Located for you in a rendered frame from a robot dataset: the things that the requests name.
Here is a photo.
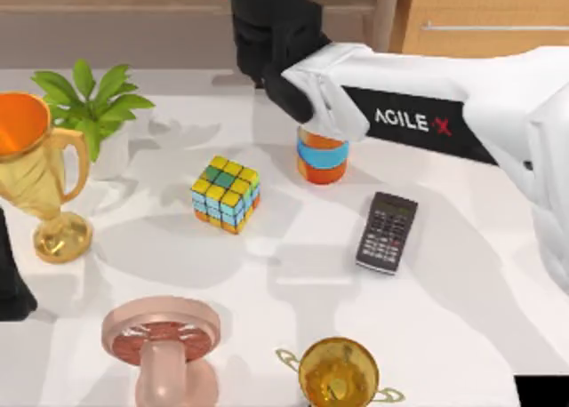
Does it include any large gold trophy orange inside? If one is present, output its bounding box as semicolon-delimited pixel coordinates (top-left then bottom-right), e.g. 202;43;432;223
0;91;95;266

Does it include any small gold trophy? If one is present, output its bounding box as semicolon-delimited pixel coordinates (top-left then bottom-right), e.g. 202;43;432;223
275;336;406;407

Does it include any black calculator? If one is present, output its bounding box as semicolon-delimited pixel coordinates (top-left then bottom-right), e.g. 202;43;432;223
355;191;420;276

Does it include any long metal handle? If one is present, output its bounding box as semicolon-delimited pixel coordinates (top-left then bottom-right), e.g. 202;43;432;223
421;20;569;32

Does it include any pink dumbbell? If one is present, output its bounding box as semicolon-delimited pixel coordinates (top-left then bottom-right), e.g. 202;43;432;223
100;295;222;407

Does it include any colourful puzzle cube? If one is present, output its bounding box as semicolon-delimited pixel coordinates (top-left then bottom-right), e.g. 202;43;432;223
190;154;261;236

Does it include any orange and blue can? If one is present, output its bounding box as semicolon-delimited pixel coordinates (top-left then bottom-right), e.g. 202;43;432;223
296;124;350;187

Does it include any green plant in white pot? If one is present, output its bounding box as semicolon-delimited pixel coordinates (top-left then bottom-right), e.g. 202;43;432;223
30;59;156;182

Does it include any wooden cupboard door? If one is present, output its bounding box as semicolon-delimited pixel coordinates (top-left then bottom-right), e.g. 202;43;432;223
388;0;569;60

